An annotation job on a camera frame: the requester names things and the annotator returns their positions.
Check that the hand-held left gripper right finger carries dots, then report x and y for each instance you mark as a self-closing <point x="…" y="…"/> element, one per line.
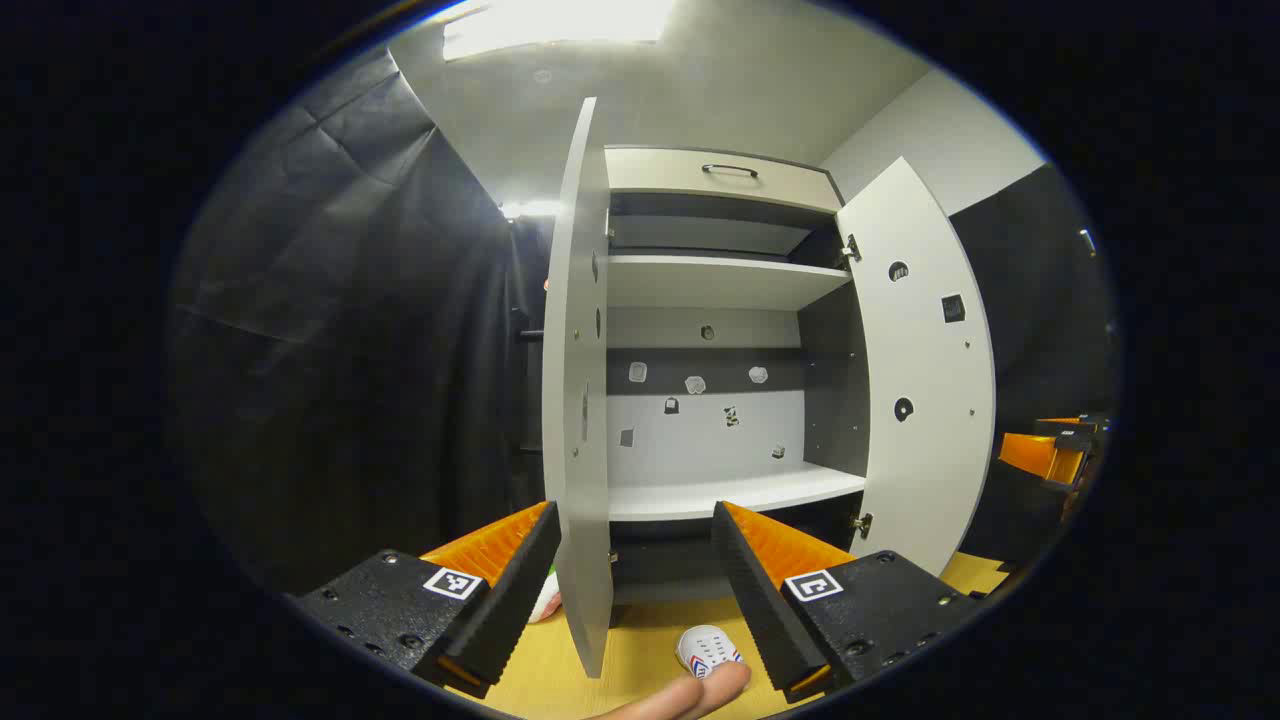
<point x="765" y="610"/>

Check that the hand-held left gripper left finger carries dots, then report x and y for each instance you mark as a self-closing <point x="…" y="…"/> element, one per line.
<point x="510" y="600"/>

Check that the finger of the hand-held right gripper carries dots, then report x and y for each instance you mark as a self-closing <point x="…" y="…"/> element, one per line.
<point x="1030" y="452"/>

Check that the white cabinet door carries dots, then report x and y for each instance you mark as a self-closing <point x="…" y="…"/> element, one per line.
<point x="930" y="450"/>
<point x="580" y="400"/>

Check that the white shoe cabinet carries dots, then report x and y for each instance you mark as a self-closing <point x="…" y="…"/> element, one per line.
<point x="700" y="280"/>

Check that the cream cabinet drawer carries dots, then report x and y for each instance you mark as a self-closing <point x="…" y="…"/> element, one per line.
<point x="650" y="168"/>

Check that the black backdrop stand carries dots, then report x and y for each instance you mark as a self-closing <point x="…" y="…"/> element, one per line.
<point x="530" y="337"/>

